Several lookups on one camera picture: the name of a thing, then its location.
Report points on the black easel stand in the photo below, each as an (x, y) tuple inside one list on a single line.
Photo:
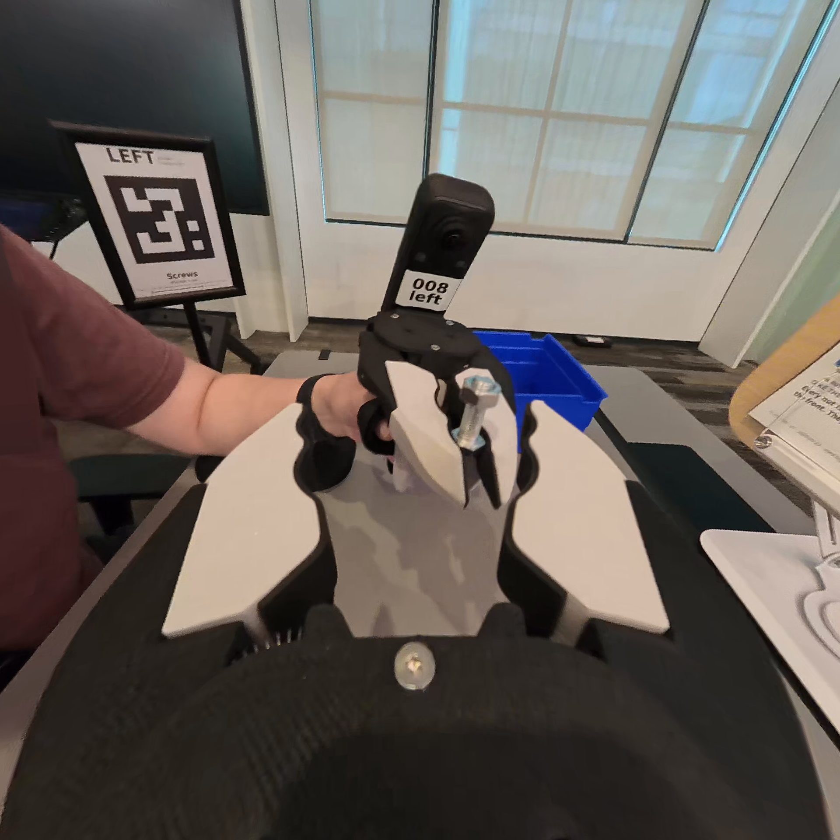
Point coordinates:
[(197, 334)]

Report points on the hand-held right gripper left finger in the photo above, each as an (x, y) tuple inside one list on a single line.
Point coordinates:
[(249, 525)]

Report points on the white framed window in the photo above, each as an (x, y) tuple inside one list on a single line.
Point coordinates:
[(558, 98)]

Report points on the dark office chair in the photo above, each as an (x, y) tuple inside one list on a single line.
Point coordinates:
[(124, 472)]

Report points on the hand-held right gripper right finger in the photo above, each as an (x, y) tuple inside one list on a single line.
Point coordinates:
[(584, 525)]

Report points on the black wrist watch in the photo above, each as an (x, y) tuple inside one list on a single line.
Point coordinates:
[(308, 388)]

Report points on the steel hex bolt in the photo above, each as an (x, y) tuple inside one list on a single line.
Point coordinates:
[(474, 420)]

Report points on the white document stand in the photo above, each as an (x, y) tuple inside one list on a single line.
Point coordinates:
[(754, 590)]

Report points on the green glass partition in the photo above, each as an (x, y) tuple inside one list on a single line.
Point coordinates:
[(807, 282)]

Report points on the person's left hand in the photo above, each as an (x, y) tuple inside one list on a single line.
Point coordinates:
[(338, 407)]

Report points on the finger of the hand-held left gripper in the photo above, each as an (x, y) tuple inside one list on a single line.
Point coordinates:
[(505, 453), (417, 426)]

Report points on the small black floor device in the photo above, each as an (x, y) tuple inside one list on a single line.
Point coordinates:
[(592, 340)]

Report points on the printed instruction sheet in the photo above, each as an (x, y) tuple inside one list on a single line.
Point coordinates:
[(807, 407)]

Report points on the person's left forearm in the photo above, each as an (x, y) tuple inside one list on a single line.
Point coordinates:
[(229, 407)]

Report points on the large black wall screen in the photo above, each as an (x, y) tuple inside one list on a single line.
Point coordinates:
[(131, 65)]

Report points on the black framed tag sign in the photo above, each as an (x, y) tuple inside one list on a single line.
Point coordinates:
[(164, 216)]

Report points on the blue plastic bin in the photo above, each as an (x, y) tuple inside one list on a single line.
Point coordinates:
[(558, 387)]

